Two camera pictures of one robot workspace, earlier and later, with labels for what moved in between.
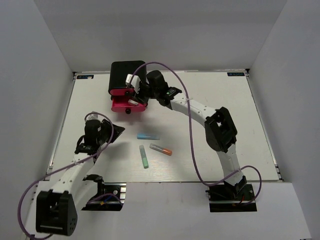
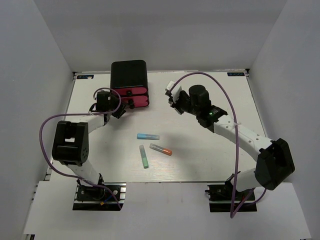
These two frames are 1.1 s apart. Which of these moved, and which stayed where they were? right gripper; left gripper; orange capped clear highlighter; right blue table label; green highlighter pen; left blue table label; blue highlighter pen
Moved: right gripper; left gripper
Stayed: green highlighter pen; left blue table label; blue highlighter pen; right blue table label; orange capped clear highlighter
